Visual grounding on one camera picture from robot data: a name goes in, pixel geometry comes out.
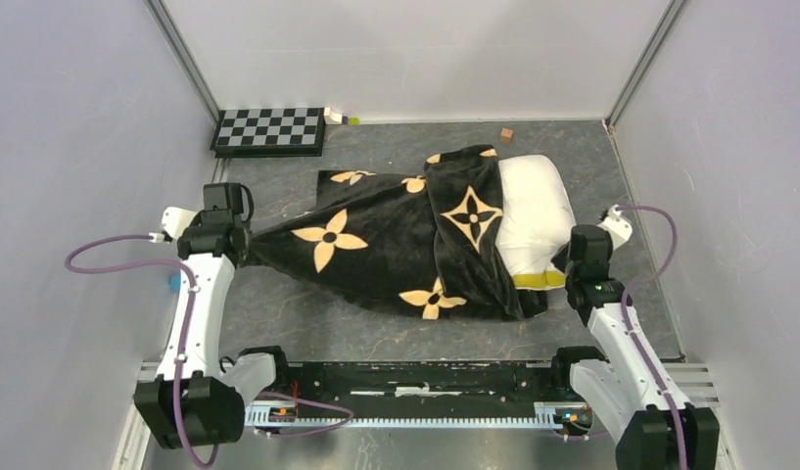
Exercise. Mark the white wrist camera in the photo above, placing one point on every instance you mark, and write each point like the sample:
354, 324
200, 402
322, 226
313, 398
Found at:
618, 227
174, 222

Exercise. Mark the small wooden cube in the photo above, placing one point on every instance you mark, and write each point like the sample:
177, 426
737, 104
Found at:
506, 135

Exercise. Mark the black pillowcase with yellow flowers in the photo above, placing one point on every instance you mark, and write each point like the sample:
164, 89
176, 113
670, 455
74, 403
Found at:
418, 245

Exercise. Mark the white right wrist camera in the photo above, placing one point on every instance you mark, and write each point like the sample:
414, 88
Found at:
618, 227

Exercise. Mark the small white block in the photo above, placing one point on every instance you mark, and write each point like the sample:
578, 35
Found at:
332, 117

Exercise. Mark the white toothed cable duct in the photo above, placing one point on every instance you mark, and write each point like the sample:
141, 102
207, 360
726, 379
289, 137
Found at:
280, 415

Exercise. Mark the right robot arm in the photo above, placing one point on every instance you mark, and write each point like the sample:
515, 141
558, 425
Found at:
652, 422

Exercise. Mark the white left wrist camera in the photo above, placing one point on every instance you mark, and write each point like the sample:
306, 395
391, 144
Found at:
174, 222

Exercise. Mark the white pillow with yellow edge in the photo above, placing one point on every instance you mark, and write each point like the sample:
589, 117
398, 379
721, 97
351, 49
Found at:
536, 224

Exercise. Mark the black white checkerboard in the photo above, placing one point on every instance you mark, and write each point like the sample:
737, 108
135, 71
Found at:
269, 133

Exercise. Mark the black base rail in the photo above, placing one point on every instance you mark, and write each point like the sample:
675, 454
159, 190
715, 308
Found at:
430, 389

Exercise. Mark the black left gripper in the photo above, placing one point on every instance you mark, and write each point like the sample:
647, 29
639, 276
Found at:
242, 255

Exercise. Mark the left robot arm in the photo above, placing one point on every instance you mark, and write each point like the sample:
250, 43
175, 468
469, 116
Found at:
193, 401

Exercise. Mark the blue clip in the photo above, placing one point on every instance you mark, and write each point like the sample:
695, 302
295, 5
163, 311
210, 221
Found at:
174, 282

